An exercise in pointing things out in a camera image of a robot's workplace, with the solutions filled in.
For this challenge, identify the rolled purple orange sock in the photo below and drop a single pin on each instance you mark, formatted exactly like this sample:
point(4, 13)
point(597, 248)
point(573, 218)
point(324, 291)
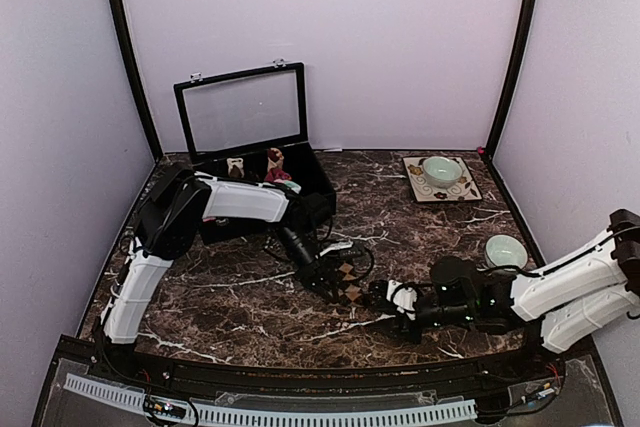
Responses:
point(277, 175)

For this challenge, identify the celadon bowl on plate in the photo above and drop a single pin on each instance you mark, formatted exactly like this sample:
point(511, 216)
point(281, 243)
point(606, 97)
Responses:
point(441, 172)

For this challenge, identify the brown argyle sock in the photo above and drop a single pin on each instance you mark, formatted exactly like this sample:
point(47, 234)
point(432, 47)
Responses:
point(352, 282)

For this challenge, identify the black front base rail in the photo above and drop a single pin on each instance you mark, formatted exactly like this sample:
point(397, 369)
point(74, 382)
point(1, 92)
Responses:
point(476, 376)

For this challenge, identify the black glass-lid storage box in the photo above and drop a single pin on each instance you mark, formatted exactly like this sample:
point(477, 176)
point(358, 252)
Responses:
point(246, 113)

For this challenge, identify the celadon bowl on table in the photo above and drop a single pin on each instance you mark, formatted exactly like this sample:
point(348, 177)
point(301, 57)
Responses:
point(504, 250)

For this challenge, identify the rolled white brown sock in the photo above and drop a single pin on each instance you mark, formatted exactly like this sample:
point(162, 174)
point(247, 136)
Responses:
point(235, 168)

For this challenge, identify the pink mint patterned sock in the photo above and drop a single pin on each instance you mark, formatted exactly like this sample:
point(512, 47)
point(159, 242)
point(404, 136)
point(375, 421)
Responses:
point(293, 186)

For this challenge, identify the rolled cream brown sock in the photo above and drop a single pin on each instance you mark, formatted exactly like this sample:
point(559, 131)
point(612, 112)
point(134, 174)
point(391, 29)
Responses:
point(275, 159)

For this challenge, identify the white slotted cable duct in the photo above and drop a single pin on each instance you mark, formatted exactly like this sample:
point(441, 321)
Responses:
point(246, 410)

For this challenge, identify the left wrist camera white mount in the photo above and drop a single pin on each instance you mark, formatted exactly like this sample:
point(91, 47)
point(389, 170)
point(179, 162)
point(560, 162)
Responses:
point(341, 248)

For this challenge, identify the square floral ceramic plate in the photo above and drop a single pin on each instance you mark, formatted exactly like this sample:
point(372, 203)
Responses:
point(465, 190)

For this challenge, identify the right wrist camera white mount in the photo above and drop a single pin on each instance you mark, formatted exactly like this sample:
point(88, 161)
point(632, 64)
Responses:
point(403, 297)

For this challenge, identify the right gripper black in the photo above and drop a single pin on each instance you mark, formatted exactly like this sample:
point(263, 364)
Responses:
point(399, 328)

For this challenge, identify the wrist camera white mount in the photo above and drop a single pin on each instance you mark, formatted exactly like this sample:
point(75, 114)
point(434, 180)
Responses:
point(403, 297)
point(341, 248)

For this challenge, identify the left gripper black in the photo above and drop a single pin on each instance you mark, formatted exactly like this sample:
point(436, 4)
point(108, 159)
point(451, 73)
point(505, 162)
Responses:
point(316, 275)

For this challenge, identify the left black frame post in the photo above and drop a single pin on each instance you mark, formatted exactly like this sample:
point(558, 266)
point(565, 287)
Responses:
point(123, 35)

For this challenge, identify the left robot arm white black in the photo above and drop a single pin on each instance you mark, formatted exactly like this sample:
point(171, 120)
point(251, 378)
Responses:
point(168, 221)

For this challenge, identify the black frame post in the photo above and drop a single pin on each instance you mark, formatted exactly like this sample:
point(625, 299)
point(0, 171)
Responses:
point(516, 58)
point(123, 35)

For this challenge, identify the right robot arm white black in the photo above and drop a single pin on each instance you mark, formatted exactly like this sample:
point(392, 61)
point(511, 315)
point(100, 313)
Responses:
point(563, 301)

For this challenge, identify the right black frame post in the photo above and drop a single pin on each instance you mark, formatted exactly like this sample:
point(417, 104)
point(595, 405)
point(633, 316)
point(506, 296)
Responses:
point(516, 58)

